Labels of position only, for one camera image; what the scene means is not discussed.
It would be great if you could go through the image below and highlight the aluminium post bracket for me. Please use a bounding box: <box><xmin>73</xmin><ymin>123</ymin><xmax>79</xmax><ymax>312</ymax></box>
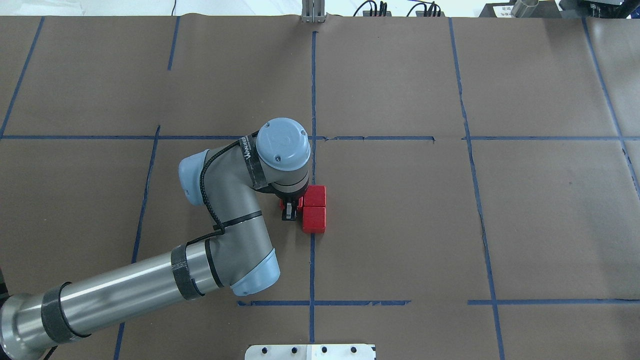
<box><xmin>301</xmin><ymin>0</ymin><xmax>327</xmax><ymax>24</ymax></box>

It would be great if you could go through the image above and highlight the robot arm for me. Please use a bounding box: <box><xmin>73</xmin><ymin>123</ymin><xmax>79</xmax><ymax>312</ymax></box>
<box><xmin>1</xmin><ymin>117</ymin><xmax>313</xmax><ymax>360</ymax></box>

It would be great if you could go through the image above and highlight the silver metal cylinder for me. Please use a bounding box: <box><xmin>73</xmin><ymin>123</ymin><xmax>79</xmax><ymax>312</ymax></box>
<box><xmin>510</xmin><ymin>0</ymin><xmax>540</xmax><ymax>18</ymax></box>

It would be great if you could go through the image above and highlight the white metal base plate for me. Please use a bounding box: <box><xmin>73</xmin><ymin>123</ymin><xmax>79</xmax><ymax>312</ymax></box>
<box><xmin>244</xmin><ymin>343</ymin><xmax>377</xmax><ymax>360</ymax></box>

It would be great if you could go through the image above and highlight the grey box with label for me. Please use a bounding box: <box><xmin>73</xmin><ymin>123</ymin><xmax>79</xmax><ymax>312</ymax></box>
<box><xmin>478</xmin><ymin>2</ymin><xmax>514</xmax><ymax>18</ymax></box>

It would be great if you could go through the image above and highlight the black cable plugs left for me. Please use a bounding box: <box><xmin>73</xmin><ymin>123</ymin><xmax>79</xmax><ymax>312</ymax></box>
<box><xmin>352</xmin><ymin>0</ymin><xmax>393</xmax><ymax>18</ymax></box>

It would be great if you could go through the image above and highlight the red block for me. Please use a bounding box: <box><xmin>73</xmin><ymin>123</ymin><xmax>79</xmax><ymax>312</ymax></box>
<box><xmin>302</xmin><ymin>206</ymin><xmax>327</xmax><ymax>234</ymax></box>
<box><xmin>302</xmin><ymin>184</ymin><xmax>327</xmax><ymax>208</ymax></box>
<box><xmin>279</xmin><ymin>196</ymin><xmax>304</xmax><ymax>212</ymax></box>

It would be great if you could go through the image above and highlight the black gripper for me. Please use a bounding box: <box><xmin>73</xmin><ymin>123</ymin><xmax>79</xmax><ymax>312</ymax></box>
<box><xmin>272</xmin><ymin>182</ymin><xmax>309</xmax><ymax>222</ymax></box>

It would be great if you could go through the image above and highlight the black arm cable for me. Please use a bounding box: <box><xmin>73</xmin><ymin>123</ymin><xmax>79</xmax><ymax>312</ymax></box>
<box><xmin>40</xmin><ymin>131</ymin><xmax>261</xmax><ymax>360</ymax></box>

